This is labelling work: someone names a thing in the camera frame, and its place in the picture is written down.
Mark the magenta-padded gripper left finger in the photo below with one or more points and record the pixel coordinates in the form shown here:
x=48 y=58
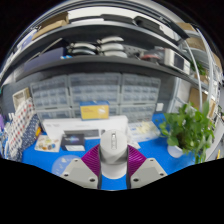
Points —
x=78 y=171

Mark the white and blue carton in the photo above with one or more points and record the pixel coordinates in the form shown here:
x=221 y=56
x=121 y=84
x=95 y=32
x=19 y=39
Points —
x=143 y=131

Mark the colourful sticker sheet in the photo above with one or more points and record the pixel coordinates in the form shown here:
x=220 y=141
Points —
x=133 y=144
x=46 y=143

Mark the potted green plant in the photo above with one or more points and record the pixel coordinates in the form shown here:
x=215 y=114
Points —
x=186 y=130

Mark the small purple object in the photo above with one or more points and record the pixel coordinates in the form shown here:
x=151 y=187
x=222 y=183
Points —
x=2 y=122

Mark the navy polka dot cloth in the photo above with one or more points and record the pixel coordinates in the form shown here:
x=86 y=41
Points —
x=30 y=136

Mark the red blue checkered cloth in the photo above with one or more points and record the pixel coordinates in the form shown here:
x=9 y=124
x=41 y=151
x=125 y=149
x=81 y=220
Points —
x=20 y=126

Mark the long white keyboard box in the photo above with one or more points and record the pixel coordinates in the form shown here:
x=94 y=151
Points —
x=66 y=125

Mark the small orange object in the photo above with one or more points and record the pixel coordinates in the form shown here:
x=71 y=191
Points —
x=38 y=131

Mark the white woven basket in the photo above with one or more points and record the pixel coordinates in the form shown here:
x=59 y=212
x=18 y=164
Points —
x=21 y=98

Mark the white computer mouse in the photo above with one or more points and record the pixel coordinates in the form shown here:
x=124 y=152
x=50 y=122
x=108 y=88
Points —
x=113 y=146

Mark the yellow and blue box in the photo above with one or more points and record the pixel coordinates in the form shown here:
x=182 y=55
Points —
x=94 y=111

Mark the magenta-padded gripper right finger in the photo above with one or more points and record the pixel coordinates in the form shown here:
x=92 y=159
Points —
x=148 y=171

